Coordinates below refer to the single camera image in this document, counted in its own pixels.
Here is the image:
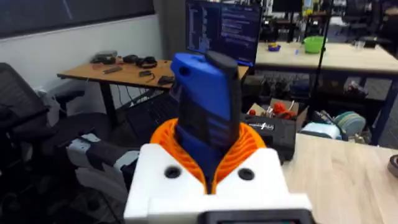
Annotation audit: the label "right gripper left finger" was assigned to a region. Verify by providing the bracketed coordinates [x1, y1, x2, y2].
[123, 118, 208, 220]

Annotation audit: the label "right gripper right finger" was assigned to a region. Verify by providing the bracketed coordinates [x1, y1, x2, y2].
[213, 121, 292, 195]

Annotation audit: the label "blue electric screwdriver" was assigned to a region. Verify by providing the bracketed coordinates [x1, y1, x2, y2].
[170, 50, 243, 194]

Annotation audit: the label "black tool case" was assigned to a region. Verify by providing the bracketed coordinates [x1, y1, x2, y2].
[240, 113, 297, 163]

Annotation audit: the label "cardboard box with toys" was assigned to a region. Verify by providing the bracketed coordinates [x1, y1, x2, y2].
[246, 98, 309, 133]

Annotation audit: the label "black computer mouse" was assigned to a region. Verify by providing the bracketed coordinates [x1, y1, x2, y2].
[157, 75, 176, 86]

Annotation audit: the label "brown wooden desk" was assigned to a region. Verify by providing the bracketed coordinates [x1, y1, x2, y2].
[57, 58, 250, 126]

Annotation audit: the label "stack of teal plates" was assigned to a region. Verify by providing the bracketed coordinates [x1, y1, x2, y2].
[333, 111, 367, 138]

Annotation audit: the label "black headphones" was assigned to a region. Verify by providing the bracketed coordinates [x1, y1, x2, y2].
[135, 55, 159, 70]

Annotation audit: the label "grey remote control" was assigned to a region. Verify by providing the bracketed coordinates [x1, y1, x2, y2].
[102, 65, 123, 75]

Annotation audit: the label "grey tape roll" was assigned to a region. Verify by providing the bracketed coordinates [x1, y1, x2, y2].
[387, 154, 398, 179]

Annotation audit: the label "black stand pole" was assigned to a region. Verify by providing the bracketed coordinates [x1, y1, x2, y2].
[310, 0, 331, 105]

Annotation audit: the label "black office chair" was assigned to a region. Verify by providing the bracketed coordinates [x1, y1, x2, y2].
[0, 62, 110, 224]

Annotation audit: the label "green plastic bowl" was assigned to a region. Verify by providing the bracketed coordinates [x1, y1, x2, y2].
[303, 35, 328, 55]

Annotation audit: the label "pale long table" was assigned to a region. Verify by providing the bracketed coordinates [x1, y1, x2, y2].
[254, 40, 398, 146]

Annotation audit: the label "black computer monitor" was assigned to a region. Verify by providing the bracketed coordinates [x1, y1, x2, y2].
[185, 0, 263, 68]

